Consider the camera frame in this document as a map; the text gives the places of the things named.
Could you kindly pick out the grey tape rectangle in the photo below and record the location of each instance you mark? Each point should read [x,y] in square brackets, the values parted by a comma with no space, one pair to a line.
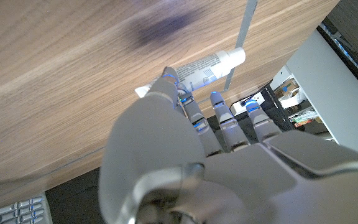
[245,25]

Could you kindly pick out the silver keyboard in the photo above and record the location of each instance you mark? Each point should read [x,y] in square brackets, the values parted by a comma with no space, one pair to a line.
[11,213]

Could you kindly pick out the white power strip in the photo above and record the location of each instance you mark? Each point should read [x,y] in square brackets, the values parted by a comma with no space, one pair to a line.
[239,107]

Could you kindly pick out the small cardboard box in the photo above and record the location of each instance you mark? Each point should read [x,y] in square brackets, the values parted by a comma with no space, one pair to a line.
[287,87]

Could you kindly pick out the white shelf cabinet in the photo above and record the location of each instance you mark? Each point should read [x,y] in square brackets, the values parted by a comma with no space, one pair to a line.
[331,93]

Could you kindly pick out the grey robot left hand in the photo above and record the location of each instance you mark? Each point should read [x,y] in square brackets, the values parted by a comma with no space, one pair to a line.
[244,180]

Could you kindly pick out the white toothpaste tube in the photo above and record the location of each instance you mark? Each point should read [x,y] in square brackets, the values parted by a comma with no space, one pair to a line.
[207,70]

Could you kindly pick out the black stand pole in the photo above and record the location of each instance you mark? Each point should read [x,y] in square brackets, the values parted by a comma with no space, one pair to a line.
[278,107]

